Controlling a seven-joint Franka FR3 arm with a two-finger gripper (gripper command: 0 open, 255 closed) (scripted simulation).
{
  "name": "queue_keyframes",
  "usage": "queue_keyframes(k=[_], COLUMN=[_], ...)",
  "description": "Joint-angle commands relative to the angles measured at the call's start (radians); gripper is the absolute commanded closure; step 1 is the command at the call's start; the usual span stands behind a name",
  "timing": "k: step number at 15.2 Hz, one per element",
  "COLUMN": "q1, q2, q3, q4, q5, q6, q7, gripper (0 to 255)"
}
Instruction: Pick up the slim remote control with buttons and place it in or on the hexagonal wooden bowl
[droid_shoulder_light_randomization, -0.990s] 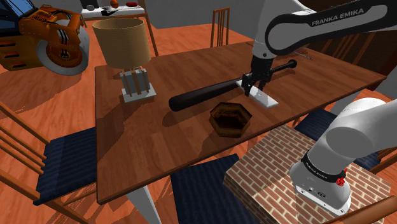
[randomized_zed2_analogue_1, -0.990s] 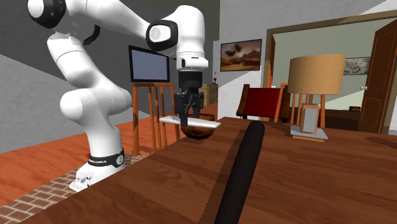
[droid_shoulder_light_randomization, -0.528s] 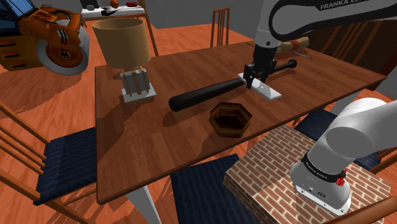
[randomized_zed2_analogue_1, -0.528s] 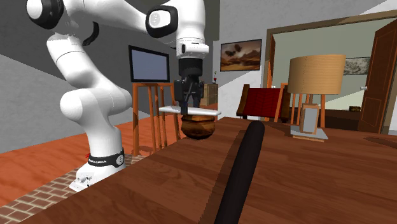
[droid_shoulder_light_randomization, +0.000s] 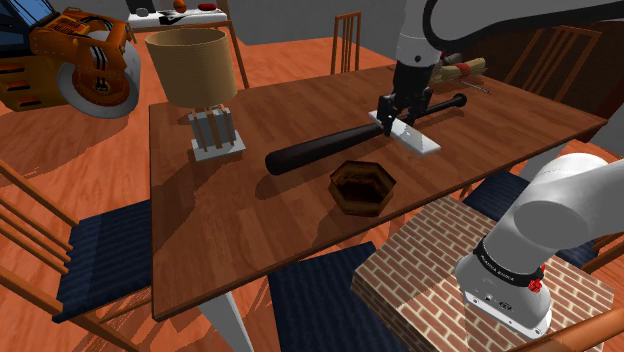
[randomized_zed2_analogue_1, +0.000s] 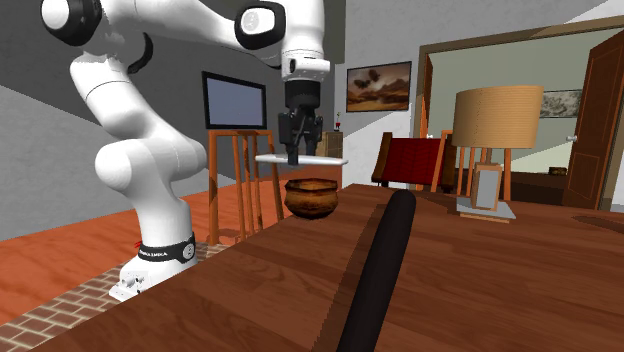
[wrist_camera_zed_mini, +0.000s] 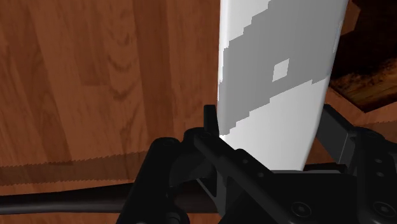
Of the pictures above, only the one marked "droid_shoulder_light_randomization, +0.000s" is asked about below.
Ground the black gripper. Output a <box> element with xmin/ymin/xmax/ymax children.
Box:
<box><xmin>376</xmin><ymin>60</ymin><xmax>436</xmax><ymax>138</ymax></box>

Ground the white flat rectangular bar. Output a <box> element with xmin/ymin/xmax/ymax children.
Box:
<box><xmin>367</xmin><ymin>109</ymin><xmax>443</xmax><ymax>157</ymax></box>

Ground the straw brush with red band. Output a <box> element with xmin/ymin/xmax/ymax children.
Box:
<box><xmin>430</xmin><ymin>51</ymin><xmax>488</xmax><ymax>95</ymax></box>

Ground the thin grey metal rod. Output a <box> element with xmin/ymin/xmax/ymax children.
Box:
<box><xmin>459</xmin><ymin>79</ymin><xmax>492</xmax><ymax>95</ymax></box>

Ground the brown hexagonal bowl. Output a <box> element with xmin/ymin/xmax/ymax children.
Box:
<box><xmin>327</xmin><ymin>160</ymin><xmax>398</xmax><ymax>219</ymax></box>

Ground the wooden slat-back chair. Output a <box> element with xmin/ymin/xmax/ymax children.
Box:
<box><xmin>330</xmin><ymin>11</ymin><xmax>363</xmax><ymax>76</ymax></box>
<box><xmin>503</xmin><ymin>24</ymin><xmax>604</xmax><ymax>104</ymax></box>

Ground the black baseball bat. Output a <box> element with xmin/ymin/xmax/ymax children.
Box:
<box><xmin>264</xmin><ymin>92</ymin><xmax>469</xmax><ymax>177</ymax></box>

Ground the brick patterned robot stand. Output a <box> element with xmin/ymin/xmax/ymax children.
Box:
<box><xmin>350</xmin><ymin>194</ymin><xmax>617</xmax><ymax>352</ymax></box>

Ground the wooden dining table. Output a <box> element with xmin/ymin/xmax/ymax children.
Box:
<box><xmin>147</xmin><ymin>63</ymin><xmax>609</xmax><ymax>352</ymax></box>

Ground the table lamp with beige shade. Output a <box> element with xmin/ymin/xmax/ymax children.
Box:
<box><xmin>144</xmin><ymin>27</ymin><xmax>248</xmax><ymax>163</ymax></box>

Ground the white-topped side table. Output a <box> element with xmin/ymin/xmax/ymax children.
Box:
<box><xmin>125</xmin><ymin>0</ymin><xmax>251</xmax><ymax>90</ymax></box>

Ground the orange road roller toy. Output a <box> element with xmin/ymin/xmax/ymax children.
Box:
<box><xmin>0</xmin><ymin>0</ymin><xmax>143</xmax><ymax>120</ymax></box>

